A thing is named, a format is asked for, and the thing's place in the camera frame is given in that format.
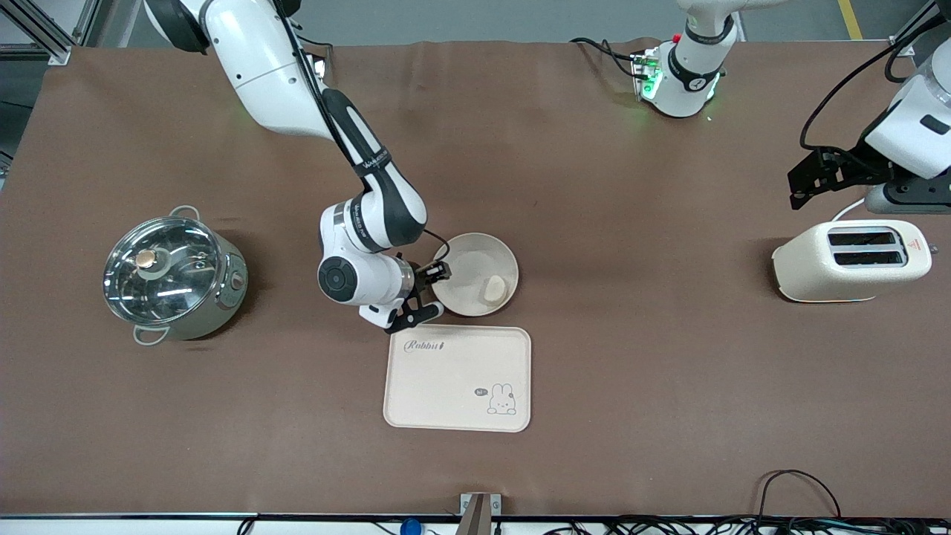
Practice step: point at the cream two-slot toaster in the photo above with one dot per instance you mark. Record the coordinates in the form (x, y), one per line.
(817, 275)

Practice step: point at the grey steel cooking pot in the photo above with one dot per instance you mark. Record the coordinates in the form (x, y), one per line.
(215, 312)

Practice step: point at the glass pot lid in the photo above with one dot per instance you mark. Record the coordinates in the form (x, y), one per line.
(178, 290)

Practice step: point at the white round bowl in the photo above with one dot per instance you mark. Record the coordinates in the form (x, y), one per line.
(468, 267)

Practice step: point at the aluminium table-edge bracket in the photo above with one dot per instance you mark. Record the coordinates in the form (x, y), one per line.
(479, 513)

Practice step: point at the blue round object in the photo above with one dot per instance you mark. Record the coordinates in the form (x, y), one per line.
(411, 528)

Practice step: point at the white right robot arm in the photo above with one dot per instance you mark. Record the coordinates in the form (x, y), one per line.
(260, 67)

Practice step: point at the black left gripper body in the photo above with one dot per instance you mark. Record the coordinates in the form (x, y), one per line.
(849, 168)

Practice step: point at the cream rabbit-print tray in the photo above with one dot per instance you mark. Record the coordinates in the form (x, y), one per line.
(446, 386)

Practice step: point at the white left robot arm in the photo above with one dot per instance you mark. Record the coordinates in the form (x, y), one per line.
(691, 89)

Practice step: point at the brown table mat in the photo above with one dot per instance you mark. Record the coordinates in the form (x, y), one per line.
(631, 371)

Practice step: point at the aluminium frame profile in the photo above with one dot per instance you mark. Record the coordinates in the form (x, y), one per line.
(44, 37)

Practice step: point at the white steamed bun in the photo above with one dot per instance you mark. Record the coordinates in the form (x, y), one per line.
(495, 288)

